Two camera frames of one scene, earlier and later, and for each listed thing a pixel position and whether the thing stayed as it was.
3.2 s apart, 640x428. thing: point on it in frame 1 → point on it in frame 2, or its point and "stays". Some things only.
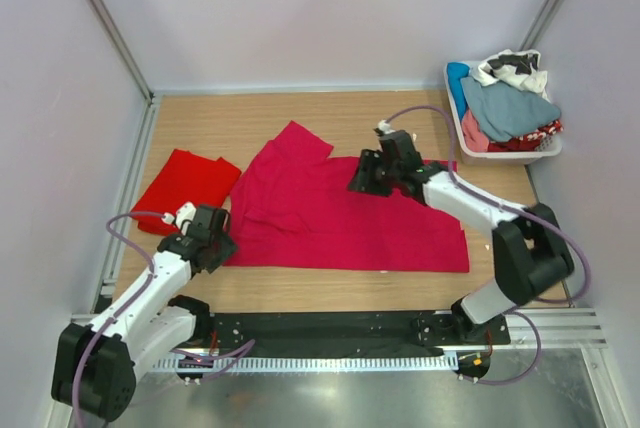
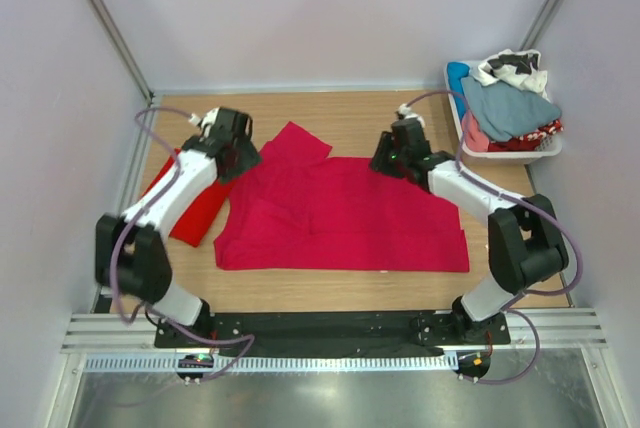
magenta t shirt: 292,206 stays
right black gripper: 362,180 → 378,162
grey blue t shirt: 509,111 stays
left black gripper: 226,249 → 249,158
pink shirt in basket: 475,138 stays
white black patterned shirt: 519,68 stays
